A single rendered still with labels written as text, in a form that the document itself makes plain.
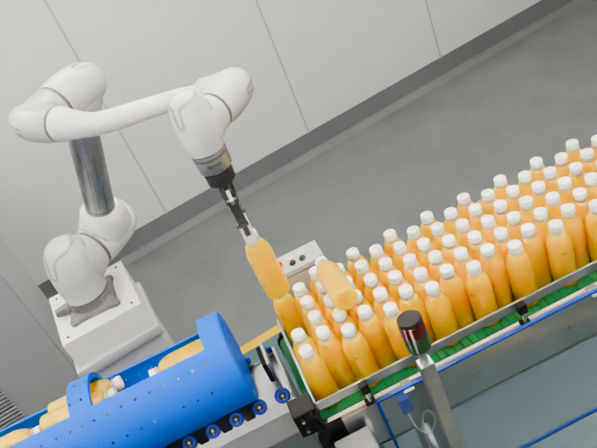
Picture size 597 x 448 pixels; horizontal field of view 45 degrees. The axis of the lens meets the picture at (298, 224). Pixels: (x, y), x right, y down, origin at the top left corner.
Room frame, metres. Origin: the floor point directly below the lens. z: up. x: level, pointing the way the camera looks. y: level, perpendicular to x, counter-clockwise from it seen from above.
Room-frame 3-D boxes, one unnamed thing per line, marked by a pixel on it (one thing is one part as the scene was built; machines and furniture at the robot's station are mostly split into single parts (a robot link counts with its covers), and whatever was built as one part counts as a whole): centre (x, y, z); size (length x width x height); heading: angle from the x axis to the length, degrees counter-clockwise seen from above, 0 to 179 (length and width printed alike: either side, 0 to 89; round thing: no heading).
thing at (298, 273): (1.91, 0.07, 1.05); 0.20 x 0.10 x 0.10; 94
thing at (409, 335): (1.27, -0.15, 1.23); 0.06 x 0.06 x 0.04
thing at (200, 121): (1.64, 0.12, 1.80); 0.13 x 0.11 x 0.16; 140
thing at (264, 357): (1.61, 0.26, 0.99); 0.10 x 0.02 x 0.12; 4
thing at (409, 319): (1.27, -0.15, 1.18); 0.06 x 0.06 x 0.16
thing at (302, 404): (1.41, 0.20, 0.95); 0.10 x 0.07 x 0.10; 4
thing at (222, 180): (1.63, 0.13, 1.61); 0.08 x 0.07 x 0.09; 2
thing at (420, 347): (1.27, -0.15, 1.18); 0.06 x 0.06 x 0.05
